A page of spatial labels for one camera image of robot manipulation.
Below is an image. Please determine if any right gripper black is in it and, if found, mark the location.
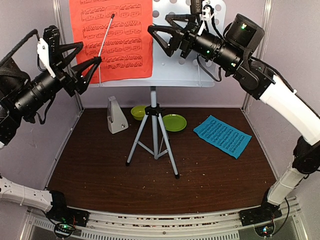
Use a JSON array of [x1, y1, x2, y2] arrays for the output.
[[147, 12, 243, 71]]

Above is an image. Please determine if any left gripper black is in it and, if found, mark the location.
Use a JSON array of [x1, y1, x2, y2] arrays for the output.
[[11, 40, 102, 118]]

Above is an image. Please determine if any white perforated music stand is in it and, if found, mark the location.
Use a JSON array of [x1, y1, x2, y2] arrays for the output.
[[88, 0, 228, 180]]

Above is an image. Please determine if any red sheet music paper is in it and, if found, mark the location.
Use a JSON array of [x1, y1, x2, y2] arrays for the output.
[[69, 0, 153, 85]]

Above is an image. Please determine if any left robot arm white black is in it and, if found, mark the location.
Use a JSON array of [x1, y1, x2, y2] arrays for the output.
[[0, 38, 102, 222]]

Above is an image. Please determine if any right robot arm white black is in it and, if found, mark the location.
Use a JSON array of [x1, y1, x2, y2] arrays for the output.
[[147, 14, 320, 221]]

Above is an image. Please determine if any grey metronome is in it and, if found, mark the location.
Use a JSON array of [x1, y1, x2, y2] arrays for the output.
[[107, 96, 129, 134]]

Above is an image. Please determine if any green plastic bowl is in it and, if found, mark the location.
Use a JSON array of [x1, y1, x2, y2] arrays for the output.
[[130, 105, 146, 121]]

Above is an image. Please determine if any green plastic plate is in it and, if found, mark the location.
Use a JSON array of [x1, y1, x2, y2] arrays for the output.
[[162, 114, 187, 132]]

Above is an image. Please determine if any blue sheet music paper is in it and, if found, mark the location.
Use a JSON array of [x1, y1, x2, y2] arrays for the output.
[[193, 115, 252, 159]]

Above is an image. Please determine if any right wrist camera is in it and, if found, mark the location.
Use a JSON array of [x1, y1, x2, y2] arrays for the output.
[[190, 0, 214, 36]]

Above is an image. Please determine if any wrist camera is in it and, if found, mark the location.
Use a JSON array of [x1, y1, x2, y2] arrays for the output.
[[37, 25, 62, 78], [190, 0, 214, 36]]

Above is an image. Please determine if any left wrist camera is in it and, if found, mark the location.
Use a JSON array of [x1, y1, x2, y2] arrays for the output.
[[37, 25, 62, 78]]

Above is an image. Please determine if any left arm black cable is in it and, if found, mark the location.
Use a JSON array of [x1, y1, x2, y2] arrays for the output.
[[0, 29, 40, 68]]

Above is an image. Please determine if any left aluminium frame post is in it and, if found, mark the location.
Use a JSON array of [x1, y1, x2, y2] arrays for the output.
[[51, 0, 85, 113]]

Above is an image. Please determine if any aluminium frame post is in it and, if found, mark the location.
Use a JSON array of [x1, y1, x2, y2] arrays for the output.
[[242, 0, 274, 116], [51, 0, 85, 113]]

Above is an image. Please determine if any right aluminium frame post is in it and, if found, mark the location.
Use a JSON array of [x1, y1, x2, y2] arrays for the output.
[[242, 0, 274, 116]]

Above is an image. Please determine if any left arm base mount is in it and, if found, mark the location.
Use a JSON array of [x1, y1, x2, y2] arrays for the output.
[[43, 207, 90, 239]]

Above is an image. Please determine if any aluminium front rail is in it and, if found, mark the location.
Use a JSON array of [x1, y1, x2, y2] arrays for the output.
[[21, 197, 308, 240]]

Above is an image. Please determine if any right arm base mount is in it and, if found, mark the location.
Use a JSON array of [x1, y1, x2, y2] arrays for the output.
[[239, 207, 282, 238]]

